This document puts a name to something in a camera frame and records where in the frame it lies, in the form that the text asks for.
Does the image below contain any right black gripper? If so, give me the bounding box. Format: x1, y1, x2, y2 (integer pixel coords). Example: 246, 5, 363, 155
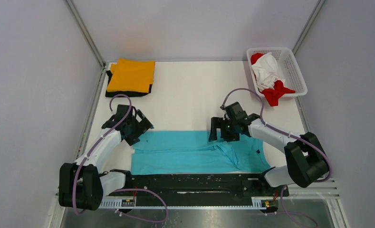
208, 116, 240, 143

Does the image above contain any teal t shirt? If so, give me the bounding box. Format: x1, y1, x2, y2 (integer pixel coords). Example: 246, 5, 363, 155
131, 131, 270, 175

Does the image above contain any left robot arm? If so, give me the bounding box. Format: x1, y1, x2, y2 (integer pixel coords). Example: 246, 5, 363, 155
58, 104, 154, 210

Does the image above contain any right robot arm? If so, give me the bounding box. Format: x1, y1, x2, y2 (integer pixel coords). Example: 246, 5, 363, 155
208, 102, 331, 196

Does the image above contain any orange folded t shirt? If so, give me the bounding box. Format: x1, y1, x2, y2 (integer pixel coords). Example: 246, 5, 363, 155
106, 58, 155, 93

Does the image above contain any black folded t shirt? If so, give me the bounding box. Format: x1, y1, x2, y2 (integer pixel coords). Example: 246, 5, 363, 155
105, 84, 153, 98

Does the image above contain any red t shirt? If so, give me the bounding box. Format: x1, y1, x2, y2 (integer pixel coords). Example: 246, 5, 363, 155
250, 53, 297, 108

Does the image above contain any white t shirt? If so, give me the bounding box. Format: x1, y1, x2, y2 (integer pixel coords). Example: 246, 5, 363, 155
250, 52, 285, 92

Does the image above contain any white plastic basket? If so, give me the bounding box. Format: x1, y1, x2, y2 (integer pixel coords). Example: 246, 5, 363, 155
246, 47, 308, 99

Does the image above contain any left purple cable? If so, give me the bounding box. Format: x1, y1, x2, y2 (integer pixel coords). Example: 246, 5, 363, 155
72, 94, 169, 223

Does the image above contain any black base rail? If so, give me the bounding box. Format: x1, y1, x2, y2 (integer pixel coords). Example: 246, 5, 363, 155
124, 172, 289, 207

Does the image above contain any left aluminium frame post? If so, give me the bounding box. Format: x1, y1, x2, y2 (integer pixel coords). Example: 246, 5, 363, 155
64, 0, 106, 68

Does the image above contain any aluminium frame post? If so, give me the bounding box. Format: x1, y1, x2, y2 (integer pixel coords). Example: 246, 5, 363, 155
292, 0, 327, 55
64, 0, 106, 68

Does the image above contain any right aluminium frame post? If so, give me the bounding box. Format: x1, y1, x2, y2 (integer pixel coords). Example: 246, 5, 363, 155
292, 0, 327, 55

